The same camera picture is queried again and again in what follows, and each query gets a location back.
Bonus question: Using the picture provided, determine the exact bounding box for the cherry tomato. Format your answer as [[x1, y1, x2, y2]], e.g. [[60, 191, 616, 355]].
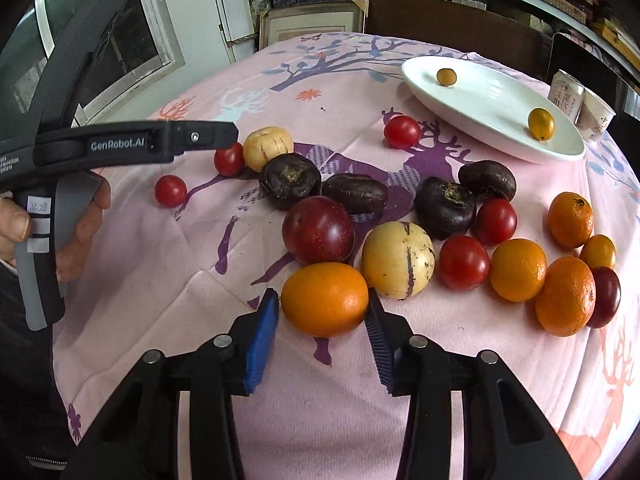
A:
[[383, 115, 422, 150], [214, 142, 245, 177], [154, 174, 188, 208], [471, 198, 518, 247], [437, 235, 490, 292]]

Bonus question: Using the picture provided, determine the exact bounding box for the rough orange tangerine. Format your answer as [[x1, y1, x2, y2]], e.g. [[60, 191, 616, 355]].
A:
[[535, 256, 596, 337]]

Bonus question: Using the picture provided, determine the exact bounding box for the smooth orange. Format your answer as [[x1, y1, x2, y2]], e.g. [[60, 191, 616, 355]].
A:
[[489, 238, 547, 304]]

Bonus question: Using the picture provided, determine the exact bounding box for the dark red plum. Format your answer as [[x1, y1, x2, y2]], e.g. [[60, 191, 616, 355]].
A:
[[588, 266, 622, 328]]

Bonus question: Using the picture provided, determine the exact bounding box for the striped pepino melon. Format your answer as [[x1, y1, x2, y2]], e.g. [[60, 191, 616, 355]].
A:
[[361, 221, 435, 300]]

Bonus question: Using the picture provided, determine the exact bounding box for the small orange kumquat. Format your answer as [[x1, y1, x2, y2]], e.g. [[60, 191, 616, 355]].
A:
[[579, 234, 616, 270]]

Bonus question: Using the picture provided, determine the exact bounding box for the pale yellow pepino melon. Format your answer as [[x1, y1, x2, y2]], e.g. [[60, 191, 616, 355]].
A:
[[243, 126, 294, 172]]

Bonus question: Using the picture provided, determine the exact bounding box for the large orange front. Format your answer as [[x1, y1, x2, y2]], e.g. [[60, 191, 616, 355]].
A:
[[281, 262, 369, 338]]

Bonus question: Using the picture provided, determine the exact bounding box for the dark purple water caltrop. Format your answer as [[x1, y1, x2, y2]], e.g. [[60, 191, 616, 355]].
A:
[[413, 177, 476, 240], [321, 174, 388, 214], [258, 153, 321, 210], [458, 160, 518, 202]]

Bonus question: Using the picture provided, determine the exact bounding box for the large red plum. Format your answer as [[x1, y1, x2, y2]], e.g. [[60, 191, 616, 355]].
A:
[[282, 196, 356, 266]]

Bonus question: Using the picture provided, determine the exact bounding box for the yellow-orange tangerine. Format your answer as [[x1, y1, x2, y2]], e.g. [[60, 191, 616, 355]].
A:
[[527, 107, 555, 142]]

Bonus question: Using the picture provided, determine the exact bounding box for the small brownish kumquat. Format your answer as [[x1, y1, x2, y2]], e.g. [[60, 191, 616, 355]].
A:
[[436, 68, 458, 87]]

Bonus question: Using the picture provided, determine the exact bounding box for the dark purple water caltrop back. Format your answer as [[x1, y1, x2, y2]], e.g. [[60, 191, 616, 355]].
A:
[[458, 160, 518, 202]]

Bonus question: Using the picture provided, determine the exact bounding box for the person's left hand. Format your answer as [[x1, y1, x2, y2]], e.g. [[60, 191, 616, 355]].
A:
[[1, 174, 111, 283]]

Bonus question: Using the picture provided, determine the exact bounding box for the framed picture beige mat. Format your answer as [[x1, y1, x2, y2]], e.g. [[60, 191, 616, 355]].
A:
[[258, 0, 370, 50]]

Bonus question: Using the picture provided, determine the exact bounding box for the pink deer print tablecloth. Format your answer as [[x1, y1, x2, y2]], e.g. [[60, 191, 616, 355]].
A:
[[53, 34, 639, 479]]

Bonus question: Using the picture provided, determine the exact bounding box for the white paper cup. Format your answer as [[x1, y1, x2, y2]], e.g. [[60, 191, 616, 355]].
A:
[[576, 88, 616, 141]]

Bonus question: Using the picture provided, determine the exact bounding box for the white oval plate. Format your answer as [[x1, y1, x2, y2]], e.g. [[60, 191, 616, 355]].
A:
[[401, 56, 586, 164]]

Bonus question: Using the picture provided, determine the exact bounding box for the pink beverage can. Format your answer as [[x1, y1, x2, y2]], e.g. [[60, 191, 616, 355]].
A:
[[548, 70, 585, 122]]

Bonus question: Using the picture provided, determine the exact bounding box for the black panel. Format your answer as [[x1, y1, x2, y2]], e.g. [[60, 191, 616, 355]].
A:
[[544, 32, 639, 120]]

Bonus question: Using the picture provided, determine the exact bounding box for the dark brown wooden board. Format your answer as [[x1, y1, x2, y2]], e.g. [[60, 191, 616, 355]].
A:
[[366, 0, 551, 80]]

